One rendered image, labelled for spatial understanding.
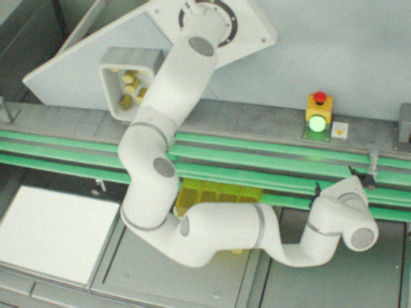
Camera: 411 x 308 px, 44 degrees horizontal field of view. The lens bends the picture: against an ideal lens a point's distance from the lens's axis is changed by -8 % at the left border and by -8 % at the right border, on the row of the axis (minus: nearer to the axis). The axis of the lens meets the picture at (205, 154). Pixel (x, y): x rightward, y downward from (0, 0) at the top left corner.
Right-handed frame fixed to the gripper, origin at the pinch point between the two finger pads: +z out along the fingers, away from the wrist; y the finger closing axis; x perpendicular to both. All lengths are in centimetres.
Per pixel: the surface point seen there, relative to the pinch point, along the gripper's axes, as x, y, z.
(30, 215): 16, -96, 37
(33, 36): 69, -87, 107
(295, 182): -4.9, -10.5, 19.2
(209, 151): 13.1, -28.2, 23.2
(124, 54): 47, -38, 35
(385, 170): -10.2, 14.2, 11.8
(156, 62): 41, -30, 31
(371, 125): -1.8, 16.8, 24.5
